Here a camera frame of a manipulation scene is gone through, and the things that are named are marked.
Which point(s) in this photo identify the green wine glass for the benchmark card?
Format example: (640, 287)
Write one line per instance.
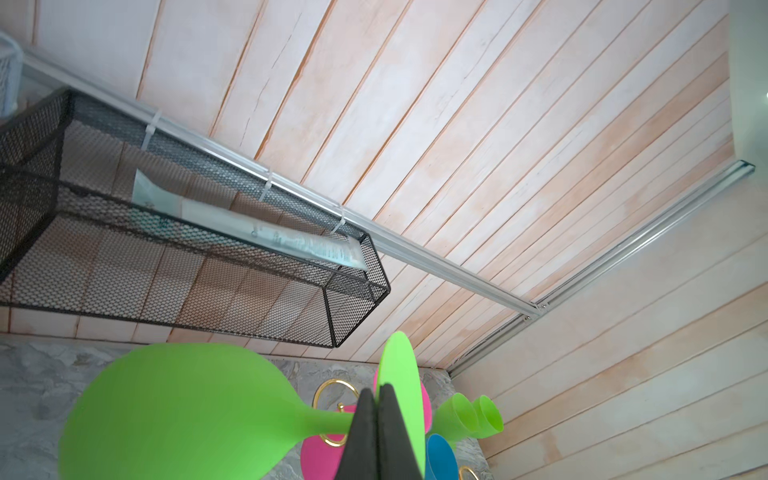
(455, 419)
(489, 418)
(211, 411)

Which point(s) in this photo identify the gold wire wine glass rack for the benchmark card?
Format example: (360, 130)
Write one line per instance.
(339, 394)

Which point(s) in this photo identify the horizontal aluminium frame bar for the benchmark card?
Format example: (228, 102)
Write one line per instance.
(395, 245)

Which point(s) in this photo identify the pink wine glass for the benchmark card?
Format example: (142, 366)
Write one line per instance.
(320, 456)

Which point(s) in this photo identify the blue wine glass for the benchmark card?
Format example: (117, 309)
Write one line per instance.
(441, 462)

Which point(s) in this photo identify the black mesh basket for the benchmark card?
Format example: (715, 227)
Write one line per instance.
(75, 241)

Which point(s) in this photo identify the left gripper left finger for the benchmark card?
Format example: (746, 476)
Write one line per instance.
(360, 458)

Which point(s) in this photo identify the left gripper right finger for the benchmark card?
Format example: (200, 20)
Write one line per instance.
(396, 459)

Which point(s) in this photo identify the paper packet in basket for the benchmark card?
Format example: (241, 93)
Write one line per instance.
(347, 253)

